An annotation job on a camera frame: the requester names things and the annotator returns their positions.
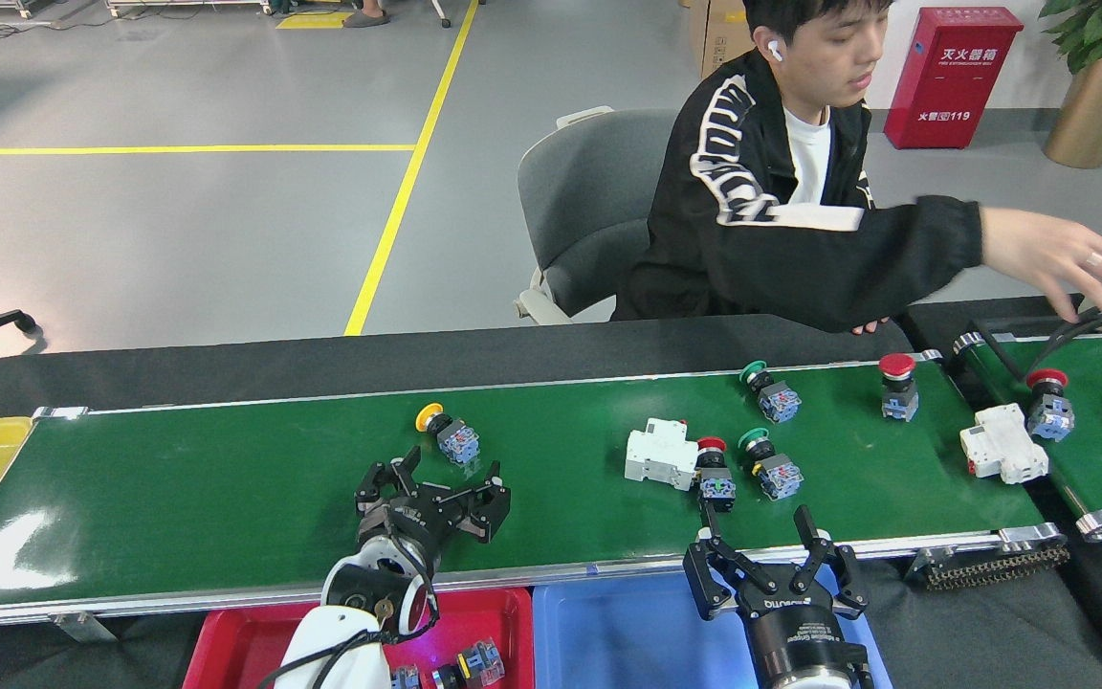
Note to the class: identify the yellow push button switch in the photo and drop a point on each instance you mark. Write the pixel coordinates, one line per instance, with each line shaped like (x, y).
(455, 440)

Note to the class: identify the short green conveyor belt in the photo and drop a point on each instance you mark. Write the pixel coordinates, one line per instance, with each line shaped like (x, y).
(1096, 459)

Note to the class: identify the person's left hand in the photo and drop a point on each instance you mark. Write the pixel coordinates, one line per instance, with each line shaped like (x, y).
(1058, 258)

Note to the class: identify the white wheeled stand leg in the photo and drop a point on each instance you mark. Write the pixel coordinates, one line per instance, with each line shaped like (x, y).
(441, 14)

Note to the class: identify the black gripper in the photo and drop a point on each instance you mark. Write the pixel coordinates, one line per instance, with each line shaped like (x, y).
(795, 632)
(407, 526)

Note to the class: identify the person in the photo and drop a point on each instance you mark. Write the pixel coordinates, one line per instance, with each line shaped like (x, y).
(742, 239)

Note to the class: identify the person's right hand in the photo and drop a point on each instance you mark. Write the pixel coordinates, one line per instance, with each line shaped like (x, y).
(871, 326)

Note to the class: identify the red fire extinguisher box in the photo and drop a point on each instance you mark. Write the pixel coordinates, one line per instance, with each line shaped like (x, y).
(953, 86)

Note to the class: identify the grey office chair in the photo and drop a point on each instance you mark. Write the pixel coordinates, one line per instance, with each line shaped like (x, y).
(580, 211)

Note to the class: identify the grey shoe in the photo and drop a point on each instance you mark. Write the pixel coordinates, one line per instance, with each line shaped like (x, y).
(366, 17)

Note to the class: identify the white circuit breaker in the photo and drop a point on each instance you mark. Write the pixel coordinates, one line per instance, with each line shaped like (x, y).
(661, 455)
(1002, 445)

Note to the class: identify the brown cardboard box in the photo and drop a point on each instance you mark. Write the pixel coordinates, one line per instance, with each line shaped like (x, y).
(718, 38)

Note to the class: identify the blue plastic tray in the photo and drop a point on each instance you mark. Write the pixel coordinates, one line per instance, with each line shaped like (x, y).
(628, 641)

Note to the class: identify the red plastic tray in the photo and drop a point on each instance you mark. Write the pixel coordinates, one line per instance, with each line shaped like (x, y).
(235, 651)

